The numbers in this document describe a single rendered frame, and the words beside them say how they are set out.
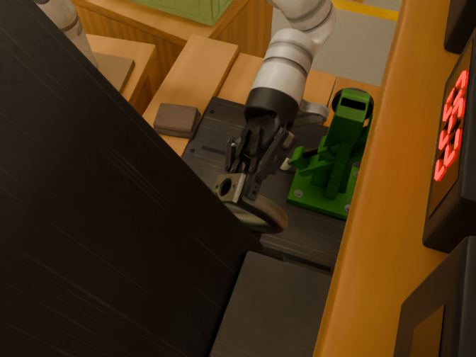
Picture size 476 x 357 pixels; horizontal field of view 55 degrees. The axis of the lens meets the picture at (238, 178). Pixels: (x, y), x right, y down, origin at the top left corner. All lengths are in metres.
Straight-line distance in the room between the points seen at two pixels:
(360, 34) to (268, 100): 2.22
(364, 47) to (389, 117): 2.47
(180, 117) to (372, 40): 1.88
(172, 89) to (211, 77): 0.11
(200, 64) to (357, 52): 1.58
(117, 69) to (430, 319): 1.20
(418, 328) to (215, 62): 1.11
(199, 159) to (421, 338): 0.90
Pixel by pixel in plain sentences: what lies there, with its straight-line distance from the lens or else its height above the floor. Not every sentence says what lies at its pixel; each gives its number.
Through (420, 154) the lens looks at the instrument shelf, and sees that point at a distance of 0.28.
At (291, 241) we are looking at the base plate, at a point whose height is 0.90.
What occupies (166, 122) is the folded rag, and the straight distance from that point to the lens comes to 1.08.
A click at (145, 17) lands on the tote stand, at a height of 0.79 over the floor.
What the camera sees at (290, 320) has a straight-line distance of 0.54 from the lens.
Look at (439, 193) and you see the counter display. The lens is 0.24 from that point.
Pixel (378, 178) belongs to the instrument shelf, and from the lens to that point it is 0.26.
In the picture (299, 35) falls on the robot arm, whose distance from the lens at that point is 0.69.
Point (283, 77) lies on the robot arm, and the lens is 0.65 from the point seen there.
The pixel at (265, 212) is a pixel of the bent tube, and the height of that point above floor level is 1.20.
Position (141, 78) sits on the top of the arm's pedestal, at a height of 0.84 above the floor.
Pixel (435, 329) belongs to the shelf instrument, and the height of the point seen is 1.60.
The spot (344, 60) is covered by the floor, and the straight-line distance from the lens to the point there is 2.65.
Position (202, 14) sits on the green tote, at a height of 0.83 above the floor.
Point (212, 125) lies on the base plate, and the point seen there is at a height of 0.90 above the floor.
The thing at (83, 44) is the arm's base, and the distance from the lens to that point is 1.25.
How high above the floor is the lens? 1.75
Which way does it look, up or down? 57 degrees down
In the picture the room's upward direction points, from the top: straight up
